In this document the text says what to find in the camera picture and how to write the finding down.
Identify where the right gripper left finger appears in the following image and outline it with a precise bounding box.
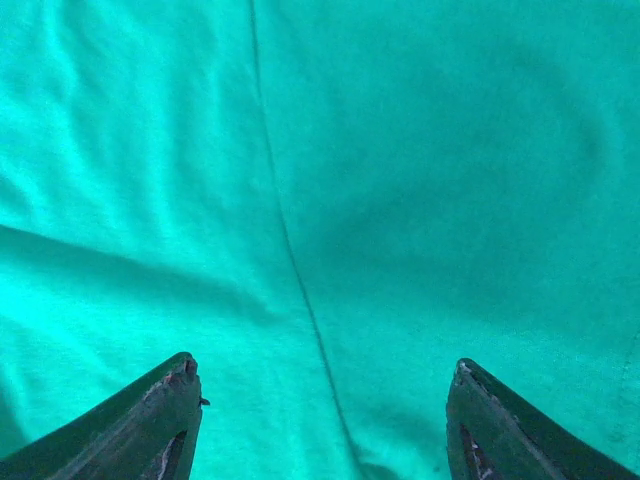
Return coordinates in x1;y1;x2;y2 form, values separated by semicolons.
1;352;208;479

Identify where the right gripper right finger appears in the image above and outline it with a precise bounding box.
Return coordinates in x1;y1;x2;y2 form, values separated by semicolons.
446;358;638;480

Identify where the green t-shirt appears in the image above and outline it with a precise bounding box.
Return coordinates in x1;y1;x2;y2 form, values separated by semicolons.
1;1;639;479

